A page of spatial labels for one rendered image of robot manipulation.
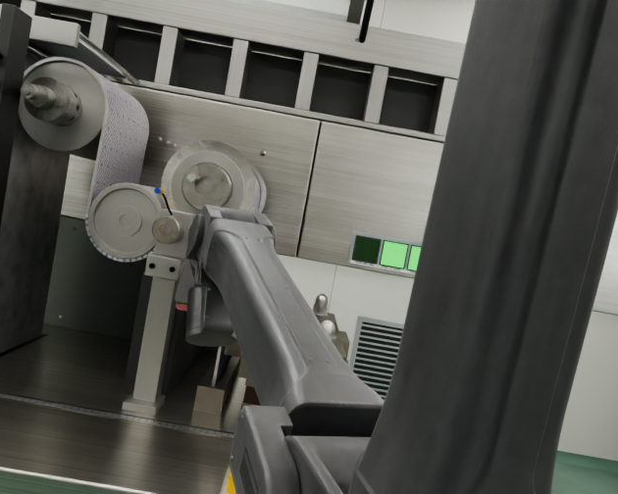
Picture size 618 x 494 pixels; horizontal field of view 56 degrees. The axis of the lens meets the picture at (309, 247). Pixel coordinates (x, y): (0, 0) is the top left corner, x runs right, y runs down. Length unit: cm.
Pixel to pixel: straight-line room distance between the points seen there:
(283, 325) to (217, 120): 92
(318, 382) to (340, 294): 328
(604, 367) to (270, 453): 390
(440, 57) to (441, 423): 116
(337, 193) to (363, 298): 241
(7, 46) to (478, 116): 77
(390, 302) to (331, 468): 338
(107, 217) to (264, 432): 71
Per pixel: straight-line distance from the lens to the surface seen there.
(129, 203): 97
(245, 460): 31
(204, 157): 93
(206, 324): 63
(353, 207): 125
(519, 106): 20
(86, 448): 81
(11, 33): 91
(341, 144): 126
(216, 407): 96
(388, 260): 126
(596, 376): 414
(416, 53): 132
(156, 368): 94
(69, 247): 136
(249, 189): 92
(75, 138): 101
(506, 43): 21
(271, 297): 43
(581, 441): 422
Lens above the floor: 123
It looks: 3 degrees down
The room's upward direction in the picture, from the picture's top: 10 degrees clockwise
